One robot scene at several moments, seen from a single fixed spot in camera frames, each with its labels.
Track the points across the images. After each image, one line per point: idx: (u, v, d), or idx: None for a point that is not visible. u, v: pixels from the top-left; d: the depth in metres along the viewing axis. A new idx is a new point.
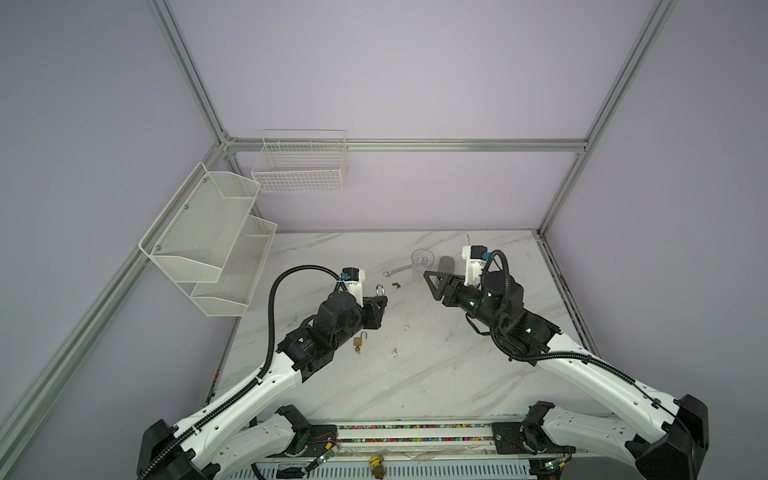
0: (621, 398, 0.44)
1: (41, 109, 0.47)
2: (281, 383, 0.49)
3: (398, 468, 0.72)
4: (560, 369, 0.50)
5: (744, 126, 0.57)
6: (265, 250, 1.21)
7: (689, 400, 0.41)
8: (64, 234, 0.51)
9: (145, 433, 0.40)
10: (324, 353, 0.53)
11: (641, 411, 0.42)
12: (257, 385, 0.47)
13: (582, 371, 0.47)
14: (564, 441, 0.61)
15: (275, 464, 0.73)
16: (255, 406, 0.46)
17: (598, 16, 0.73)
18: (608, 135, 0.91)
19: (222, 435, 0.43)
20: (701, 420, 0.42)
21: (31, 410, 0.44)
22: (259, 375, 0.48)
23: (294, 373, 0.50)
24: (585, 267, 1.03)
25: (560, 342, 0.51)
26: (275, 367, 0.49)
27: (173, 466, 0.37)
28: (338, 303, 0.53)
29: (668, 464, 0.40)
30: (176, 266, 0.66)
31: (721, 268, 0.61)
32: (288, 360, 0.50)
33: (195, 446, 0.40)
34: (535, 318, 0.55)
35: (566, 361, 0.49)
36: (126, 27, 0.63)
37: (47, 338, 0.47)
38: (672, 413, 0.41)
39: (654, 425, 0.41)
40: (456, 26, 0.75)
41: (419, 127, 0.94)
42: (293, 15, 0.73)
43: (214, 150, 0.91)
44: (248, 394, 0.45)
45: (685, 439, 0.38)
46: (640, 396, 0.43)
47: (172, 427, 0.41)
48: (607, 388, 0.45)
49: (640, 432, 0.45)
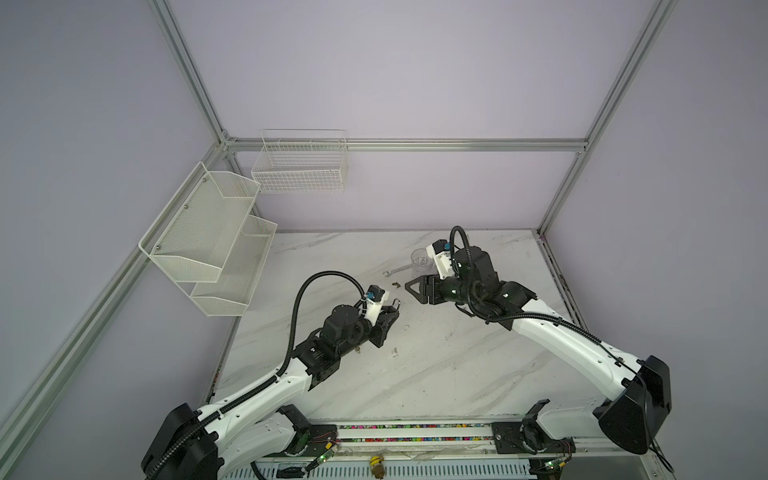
0: (587, 358, 0.45)
1: (42, 109, 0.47)
2: (295, 384, 0.53)
3: (398, 468, 0.72)
4: (532, 331, 0.52)
5: (743, 127, 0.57)
6: (265, 250, 1.21)
7: (653, 360, 0.43)
8: (66, 233, 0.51)
9: (169, 414, 0.42)
10: (332, 363, 0.59)
11: (603, 369, 0.44)
12: (275, 382, 0.51)
13: (550, 332, 0.49)
14: (559, 432, 0.61)
15: (275, 464, 0.73)
16: (272, 402, 0.50)
17: (597, 17, 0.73)
18: (608, 135, 0.91)
19: (242, 424, 0.46)
20: (659, 377, 0.43)
21: (31, 410, 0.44)
22: (277, 374, 0.52)
23: (307, 377, 0.54)
24: (584, 267, 1.12)
25: (534, 305, 0.53)
26: (290, 369, 0.54)
27: (197, 446, 0.39)
28: (342, 317, 0.58)
29: (627, 418, 0.42)
30: (177, 267, 0.66)
31: (720, 268, 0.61)
32: (302, 365, 0.55)
33: (217, 430, 0.42)
34: (510, 284, 0.57)
35: (537, 322, 0.50)
36: (126, 27, 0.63)
37: (47, 337, 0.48)
38: (634, 370, 0.42)
39: (614, 381, 0.42)
40: (456, 26, 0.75)
41: (419, 127, 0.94)
42: (293, 15, 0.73)
43: (214, 150, 0.91)
44: (266, 389, 0.49)
45: (644, 394, 0.40)
46: (604, 356, 0.44)
47: (194, 411, 0.43)
48: (574, 349, 0.47)
49: (603, 390, 0.45)
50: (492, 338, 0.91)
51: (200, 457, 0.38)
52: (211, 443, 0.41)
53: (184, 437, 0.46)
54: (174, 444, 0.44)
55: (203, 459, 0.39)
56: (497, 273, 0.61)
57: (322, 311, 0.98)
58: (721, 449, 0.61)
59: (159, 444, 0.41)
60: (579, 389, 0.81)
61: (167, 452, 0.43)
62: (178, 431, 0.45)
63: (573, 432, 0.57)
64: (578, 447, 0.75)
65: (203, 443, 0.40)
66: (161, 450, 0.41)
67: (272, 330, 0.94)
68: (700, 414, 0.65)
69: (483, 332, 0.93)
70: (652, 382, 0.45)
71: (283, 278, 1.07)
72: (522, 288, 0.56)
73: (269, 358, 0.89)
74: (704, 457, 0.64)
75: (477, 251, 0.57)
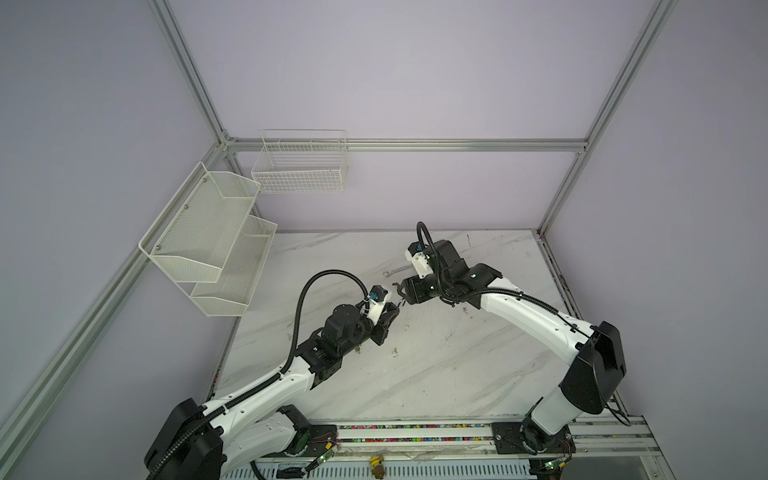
0: (545, 327, 0.48)
1: (43, 110, 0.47)
2: (298, 382, 0.53)
3: (398, 468, 0.72)
4: (496, 306, 0.55)
5: (743, 127, 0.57)
6: (265, 250, 1.21)
7: (605, 325, 0.46)
8: (66, 233, 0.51)
9: (173, 409, 0.42)
10: (332, 363, 0.59)
11: (560, 336, 0.47)
12: (279, 379, 0.51)
13: (513, 305, 0.52)
14: (553, 424, 0.61)
15: (275, 464, 0.73)
16: (276, 399, 0.51)
17: (596, 16, 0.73)
18: (608, 135, 0.91)
19: (246, 419, 0.46)
20: (609, 340, 0.47)
21: (31, 410, 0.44)
22: (282, 371, 0.53)
23: (310, 375, 0.55)
24: (584, 267, 1.12)
25: (500, 283, 0.56)
26: (294, 367, 0.54)
27: (203, 441, 0.40)
28: (342, 316, 0.58)
29: (582, 381, 0.45)
30: (177, 266, 0.66)
31: (720, 267, 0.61)
32: (305, 363, 0.56)
33: (223, 425, 0.42)
34: (478, 266, 0.60)
35: (501, 297, 0.54)
36: (125, 27, 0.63)
37: (47, 337, 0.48)
38: (587, 334, 0.46)
39: (570, 348, 0.45)
40: (456, 26, 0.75)
41: (420, 127, 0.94)
42: (293, 16, 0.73)
43: (214, 150, 0.91)
44: (270, 387, 0.50)
45: (596, 355, 0.43)
46: (561, 323, 0.48)
47: (200, 406, 0.43)
48: (533, 318, 0.50)
49: (559, 354, 0.48)
50: (493, 338, 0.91)
51: (204, 452, 0.39)
52: (216, 437, 0.41)
53: (188, 432, 0.46)
54: (177, 441, 0.44)
55: (208, 453, 0.39)
56: (464, 259, 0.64)
57: (322, 311, 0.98)
58: (721, 449, 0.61)
59: (164, 438, 0.41)
60: None
61: (171, 448, 0.43)
62: (183, 426, 0.45)
63: (563, 418, 0.57)
64: (578, 447, 0.75)
65: (208, 438, 0.40)
66: (165, 445, 0.41)
67: (272, 331, 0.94)
68: (701, 414, 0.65)
69: (484, 332, 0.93)
70: (604, 345, 0.48)
71: (284, 278, 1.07)
72: (490, 269, 0.59)
73: (269, 358, 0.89)
74: (704, 458, 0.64)
75: (441, 242, 0.61)
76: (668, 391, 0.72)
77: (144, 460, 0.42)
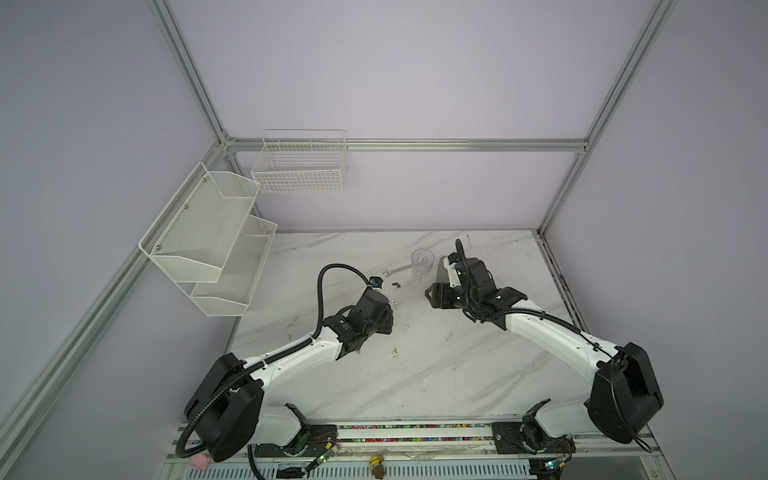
0: (567, 345, 0.49)
1: (44, 112, 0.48)
2: (327, 349, 0.55)
3: (398, 468, 0.72)
4: (519, 325, 0.57)
5: (742, 126, 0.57)
6: (265, 250, 1.21)
7: (632, 346, 0.45)
8: (67, 234, 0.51)
9: (216, 363, 0.44)
10: (358, 338, 0.61)
11: (580, 353, 0.47)
12: (310, 344, 0.53)
13: (536, 325, 0.53)
14: (557, 427, 0.60)
15: (275, 464, 0.73)
16: (307, 362, 0.52)
17: (597, 16, 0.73)
18: (608, 135, 0.91)
19: (283, 376, 0.48)
20: (637, 363, 0.45)
21: (31, 410, 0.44)
22: (313, 337, 0.55)
23: (338, 345, 0.57)
24: (584, 267, 1.12)
25: (525, 303, 0.58)
26: (322, 336, 0.56)
27: (244, 391, 0.41)
28: (376, 295, 0.63)
29: (607, 403, 0.43)
30: (177, 267, 0.66)
31: (720, 268, 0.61)
32: (333, 333, 0.57)
33: (262, 378, 0.44)
34: (504, 288, 0.63)
35: (524, 317, 0.55)
36: (125, 27, 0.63)
37: (47, 338, 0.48)
38: (611, 354, 0.45)
39: (591, 365, 0.45)
40: (456, 26, 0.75)
41: (420, 126, 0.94)
42: (293, 16, 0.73)
43: (214, 150, 0.91)
44: (303, 349, 0.52)
45: (617, 374, 0.42)
46: (583, 342, 0.48)
47: (240, 360, 0.45)
48: (555, 338, 0.50)
49: (583, 375, 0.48)
50: (492, 338, 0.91)
51: (246, 400, 0.40)
52: (257, 387, 0.42)
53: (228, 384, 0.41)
54: (217, 392, 0.46)
55: (249, 403, 0.41)
56: (493, 279, 0.66)
57: (322, 311, 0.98)
58: (722, 449, 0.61)
59: (206, 388, 0.43)
60: (579, 388, 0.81)
61: (212, 399, 0.44)
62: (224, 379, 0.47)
63: (574, 427, 0.56)
64: (578, 447, 0.75)
65: (248, 389, 0.41)
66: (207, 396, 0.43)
67: (272, 330, 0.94)
68: (702, 414, 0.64)
69: (483, 332, 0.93)
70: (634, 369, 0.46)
71: (284, 278, 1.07)
72: (515, 291, 0.61)
73: None
74: (704, 458, 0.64)
75: (473, 259, 0.65)
76: (667, 391, 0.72)
77: (187, 408, 0.44)
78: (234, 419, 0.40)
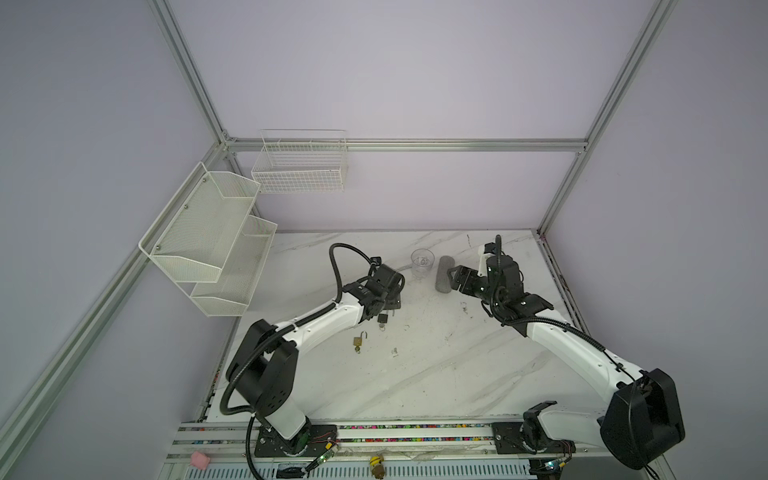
0: (587, 361, 0.48)
1: (45, 113, 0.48)
2: (349, 312, 0.58)
3: (398, 468, 0.72)
4: (542, 337, 0.56)
5: (742, 127, 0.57)
6: (266, 250, 1.21)
7: (658, 371, 0.43)
8: (67, 233, 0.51)
9: (249, 330, 0.46)
10: (378, 300, 0.64)
11: (602, 372, 0.45)
12: (333, 307, 0.55)
13: (558, 337, 0.52)
14: (555, 431, 0.61)
15: (275, 464, 0.73)
16: (331, 325, 0.54)
17: (597, 17, 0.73)
18: (607, 136, 0.91)
19: (311, 337, 0.50)
20: (662, 391, 0.43)
21: (31, 409, 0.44)
22: (336, 301, 0.57)
23: (359, 308, 0.59)
24: (583, 268, 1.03)
25: (549, 314, 0.56)
26: (345, 299, 0.58)
27: (279, 351, 0.44)
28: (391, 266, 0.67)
29: (622, 424, 0.42)
30: (177, 266, 0.66)
31: (720, 267, 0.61)
32: (354, 297, 0.60)
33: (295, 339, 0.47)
34: (532, 294, 0.62)
35: (547, 327, 0.54)
36: (125, 27, 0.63)
37: (46, 338, 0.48)
38: (635, 376, 0.43)
39: (610, 385, 0.44)
40: (455, 26, 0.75)
41: (420, 127, 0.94)
42: (291, 16, 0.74)
43: (214, 151, 0.91)
44: (328, 314, 0.54)
45: (639, 397, 0.41)
46: (605, 360, 0.46)
47: (272, 325, 0.48)
48: (577, 353, 0.49)
49: (600, 393, 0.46)
50: (493, 338, 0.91)
51: (282, 359, 0.43)
52: (291, 346, 0.45)
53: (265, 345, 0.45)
54: (256, 350, 0.50)
55: (286, 360, 0.44)
56: (522, 281, 0.63)
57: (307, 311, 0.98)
58: (722, 448, 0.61)
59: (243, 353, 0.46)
60: (578, 389, 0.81)
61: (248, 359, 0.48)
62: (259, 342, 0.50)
63: (571, 435, 0.57)
64: (579, 447, 0.75)
65: (283, 349, 0.44)
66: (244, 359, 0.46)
67: None
68: (702, 414, 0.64)
69: (483, 333, 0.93)
70: (657, 397, 0.44)
71: (284, 278, 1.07)
72: (542, 299, 0.60)
73: None
74: (703, 458, 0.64)
75: (508, 259, 0.63)
76: None
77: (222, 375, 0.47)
78: (274, 374, 0.43)
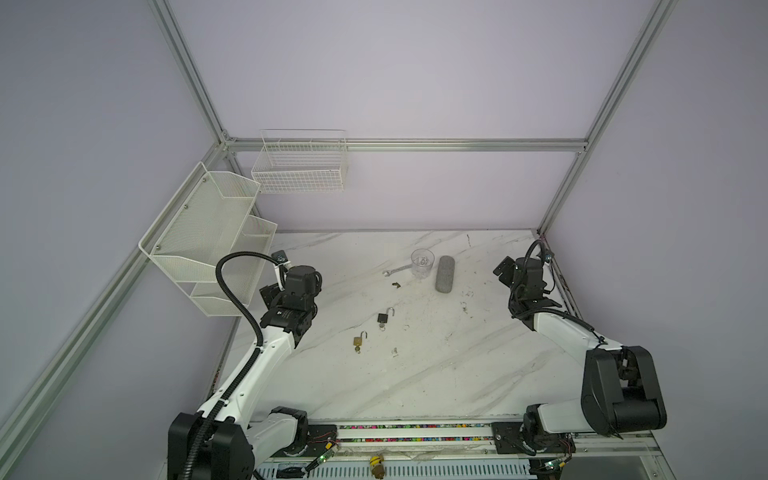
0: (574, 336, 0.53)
1: (44, 114, 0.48)
2: (280, 348, 0.53)
3: (398, 468, 0.72)
4: (546, 324, 0.61)
5: (742, 127, 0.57)
6: (265, 250, 1.21)
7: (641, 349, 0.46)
8: (67, 234, 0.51)
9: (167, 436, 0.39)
10: (305, 315, 0.59)
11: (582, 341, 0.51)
12: (260, 353, 0.49)
13: (556, 322, 0.58)
14: (553, 423, 0.61)
15: (275, 464, 0.73)
16: (268, 371, 0.50)
17: (597, 17, 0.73)
18: (607, 135, 0.91)
19: (252, 398, 0.46)
20: (634, 358, 0.47)
21: (31, 410, 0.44)
22: (260, 344, 0.51)
23: (288, 336, 0.54)
24: (583, 268, 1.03)
25: None
26: (268, 337, 0.52)
27: (219, 435, 0.38)
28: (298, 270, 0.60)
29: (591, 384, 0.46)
30: (177, 266, 0.66)
31: (720, 268, 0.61)
32: (277, 328, 0.54)
33: (232, 414, 0.41)
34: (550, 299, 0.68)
35: (552, 315, 0.61)
36: (125, 26, 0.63)
37: (47, 338, 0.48)
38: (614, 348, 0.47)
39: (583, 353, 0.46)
40: (455, 25, 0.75)
41: (420, 127, 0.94)
42: (290, 15, 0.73)
43: (214, 150, 0.91)
44: (257, 362, 0.48)
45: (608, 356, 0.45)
46: (591, 335, 0.52)
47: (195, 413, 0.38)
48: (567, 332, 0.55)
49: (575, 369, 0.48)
50: (493, 338, 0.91)
51: (228, 441, 0.38)
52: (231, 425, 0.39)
53: (197, 442, 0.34)
54: (192, 450, 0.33)
55: (232, 441, 0.38)
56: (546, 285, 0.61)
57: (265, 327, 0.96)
58: (721, 448, 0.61)
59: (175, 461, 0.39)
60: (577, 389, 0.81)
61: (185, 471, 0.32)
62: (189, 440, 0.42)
63: (569, 424, 0.56)
64: (578, 447, 0.75)
65: (224, 430, 0.39)
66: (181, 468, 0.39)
67: None
68: (702, 414, 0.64)
69: (483, 333, 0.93)
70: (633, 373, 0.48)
71: None
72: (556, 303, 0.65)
73: None
74: (703, 458, 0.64)
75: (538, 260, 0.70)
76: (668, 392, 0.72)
77: None
78: (226, 463, 0.38)
